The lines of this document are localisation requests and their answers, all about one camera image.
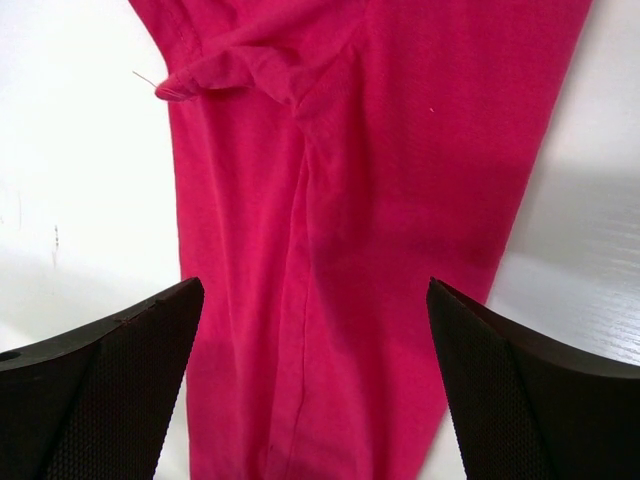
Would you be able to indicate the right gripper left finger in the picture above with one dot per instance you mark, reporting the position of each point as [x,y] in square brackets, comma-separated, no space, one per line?
[96,402]

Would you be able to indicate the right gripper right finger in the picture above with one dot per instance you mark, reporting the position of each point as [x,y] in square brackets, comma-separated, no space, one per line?
[526,406]

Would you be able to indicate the magenta t shirt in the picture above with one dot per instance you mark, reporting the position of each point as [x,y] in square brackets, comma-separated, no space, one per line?
[331,157]

